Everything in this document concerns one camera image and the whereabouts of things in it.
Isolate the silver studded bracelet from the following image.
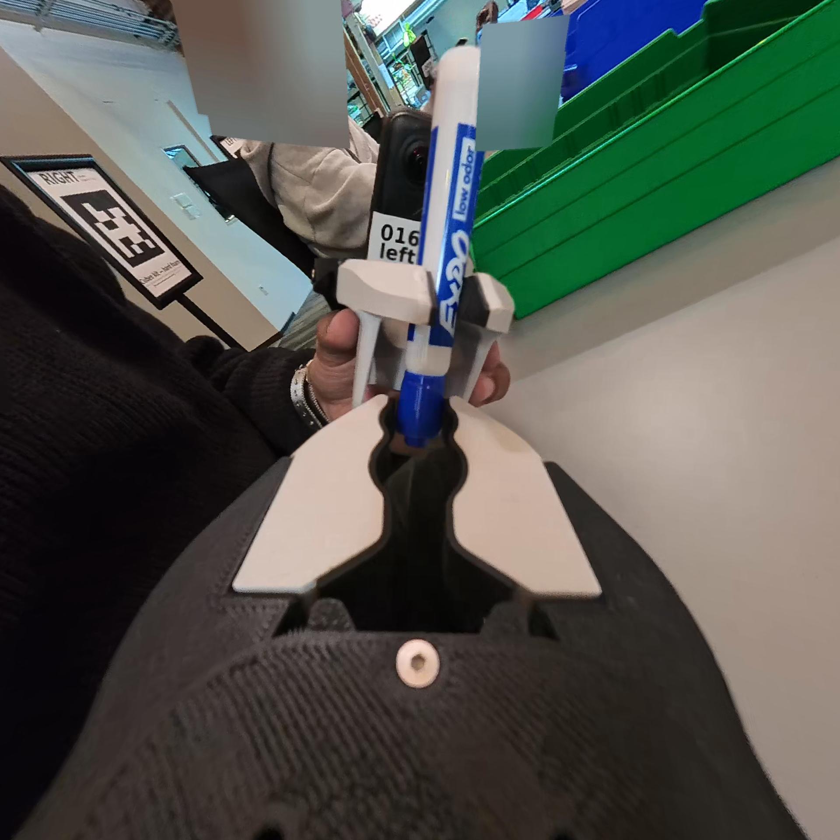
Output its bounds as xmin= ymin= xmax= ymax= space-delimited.
xmin=290 ymin=360 xmax=329 ymax=431

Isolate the green plastic bin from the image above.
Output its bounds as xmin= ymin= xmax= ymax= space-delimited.
xmin=469 ymin=0 xmax=840 ymax=320

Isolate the blue plastic bin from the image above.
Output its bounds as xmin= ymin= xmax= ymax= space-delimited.
xmin=561 ymin=0 xmax=710 ymax=102

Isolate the grey desk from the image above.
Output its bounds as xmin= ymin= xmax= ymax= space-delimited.
xmin=489 ymin=236 xmax=840 ymax=840

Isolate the person's left forearm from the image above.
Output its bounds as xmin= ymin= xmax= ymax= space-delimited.
xmin=184 ymin=335 xmax=316 ymax=454

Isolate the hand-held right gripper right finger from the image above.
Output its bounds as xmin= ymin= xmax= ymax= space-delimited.
xmin=449 ymin=399 xmax=603 ymax=601

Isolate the person's black sweater torso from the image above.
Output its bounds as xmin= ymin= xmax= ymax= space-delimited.
xmin=0 ymin=184 xmax=290 ymax=834

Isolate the framed marker tag sign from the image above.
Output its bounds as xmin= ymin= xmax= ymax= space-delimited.
xmin=0 ymin=154 xmax=240 ymax=350

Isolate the person's left hand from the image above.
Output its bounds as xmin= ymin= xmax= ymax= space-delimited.
xmin=305 ymin=308 xmax=511 ymax=426

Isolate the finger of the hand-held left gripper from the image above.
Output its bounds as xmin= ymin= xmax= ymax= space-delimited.
xmin=335 ymin=258 xmax=437 ymax=409
xmin=458 ymin=273 xmax=516 ymax=396

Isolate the blue dry erase marker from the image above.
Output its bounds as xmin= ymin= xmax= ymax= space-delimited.
xmin=392 ymin=46 xmax=487 ymax=448

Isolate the black office chair back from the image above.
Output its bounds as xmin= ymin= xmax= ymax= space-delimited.
xmin=182 ymin=157 xmax=316 ymax=277

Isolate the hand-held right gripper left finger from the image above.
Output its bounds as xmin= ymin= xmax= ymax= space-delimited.
xmin=233 ymin=395 xmax=396 ymax=597

